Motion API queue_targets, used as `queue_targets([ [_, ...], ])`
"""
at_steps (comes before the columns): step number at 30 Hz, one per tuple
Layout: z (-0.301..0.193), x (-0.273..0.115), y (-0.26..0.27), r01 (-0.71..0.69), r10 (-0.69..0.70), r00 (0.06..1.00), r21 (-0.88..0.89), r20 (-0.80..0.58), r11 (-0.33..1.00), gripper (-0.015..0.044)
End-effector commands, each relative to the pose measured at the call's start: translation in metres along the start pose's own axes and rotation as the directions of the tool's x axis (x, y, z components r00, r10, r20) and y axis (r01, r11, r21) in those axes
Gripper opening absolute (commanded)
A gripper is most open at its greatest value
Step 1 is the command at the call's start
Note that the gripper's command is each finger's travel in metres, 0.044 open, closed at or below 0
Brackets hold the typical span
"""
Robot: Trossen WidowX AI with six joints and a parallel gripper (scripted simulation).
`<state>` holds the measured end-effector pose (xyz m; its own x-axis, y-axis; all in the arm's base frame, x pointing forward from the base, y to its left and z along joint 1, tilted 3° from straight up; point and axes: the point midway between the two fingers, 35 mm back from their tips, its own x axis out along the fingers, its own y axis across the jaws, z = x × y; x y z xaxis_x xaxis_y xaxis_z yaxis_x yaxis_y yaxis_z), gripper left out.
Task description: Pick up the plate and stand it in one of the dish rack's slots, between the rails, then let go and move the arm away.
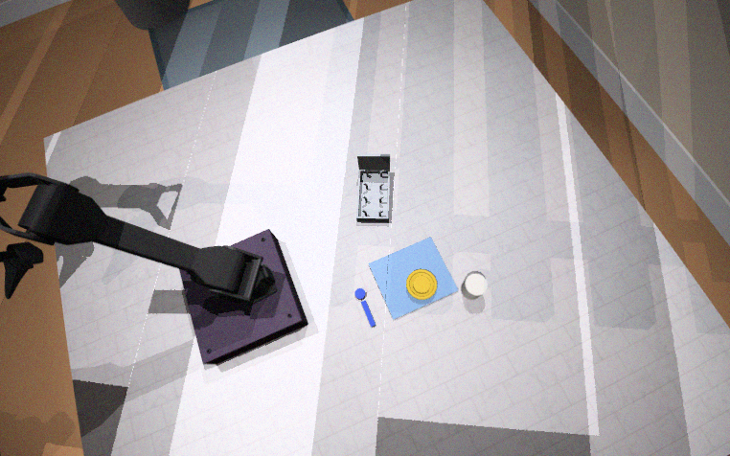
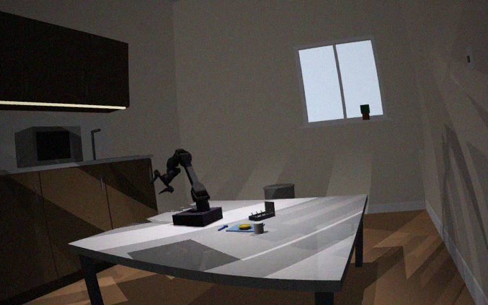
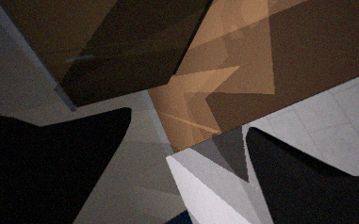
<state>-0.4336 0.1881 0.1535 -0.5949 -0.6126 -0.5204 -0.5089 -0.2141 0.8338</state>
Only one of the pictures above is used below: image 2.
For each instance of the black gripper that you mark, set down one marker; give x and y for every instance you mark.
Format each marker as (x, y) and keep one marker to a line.
(166, 178)

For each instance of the light blue flat mat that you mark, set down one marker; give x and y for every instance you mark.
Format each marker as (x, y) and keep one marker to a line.
(237, 229)

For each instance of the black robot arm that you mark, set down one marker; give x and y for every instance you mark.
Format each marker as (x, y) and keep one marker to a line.
(198, 191)

